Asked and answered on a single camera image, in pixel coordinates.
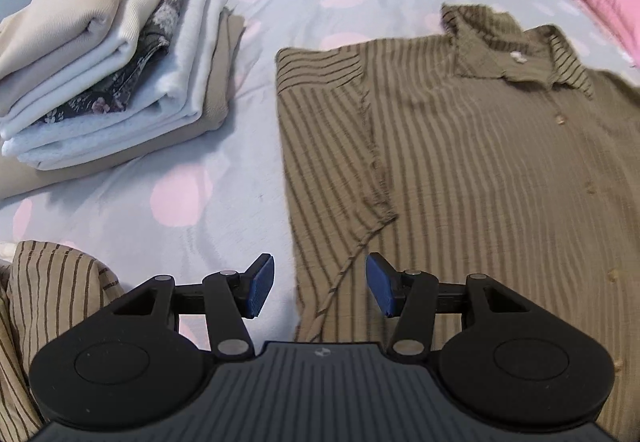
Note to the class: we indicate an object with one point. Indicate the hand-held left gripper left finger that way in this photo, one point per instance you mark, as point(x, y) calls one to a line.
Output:
point(260, 284)

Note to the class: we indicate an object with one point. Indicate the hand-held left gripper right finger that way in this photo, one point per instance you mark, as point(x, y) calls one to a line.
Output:
point(381, 284)

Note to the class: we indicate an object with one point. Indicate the striped brown shirt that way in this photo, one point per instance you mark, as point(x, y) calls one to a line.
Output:
point(450, 146)

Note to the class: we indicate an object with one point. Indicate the stack of folded clothes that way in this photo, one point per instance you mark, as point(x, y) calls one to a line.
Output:
point(190, 51)

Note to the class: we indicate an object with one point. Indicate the tan folded garment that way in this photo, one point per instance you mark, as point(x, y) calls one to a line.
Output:
point(220, 86)

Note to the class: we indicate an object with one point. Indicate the striped tan cloth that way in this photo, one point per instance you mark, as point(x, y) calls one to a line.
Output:
point(45, 282)

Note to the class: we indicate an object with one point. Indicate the dark floral folded garment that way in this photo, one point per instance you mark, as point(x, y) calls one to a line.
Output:
point(165, 16)

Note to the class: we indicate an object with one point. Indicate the beige folded garment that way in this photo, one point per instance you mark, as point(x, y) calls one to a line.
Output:
point(75, 6)

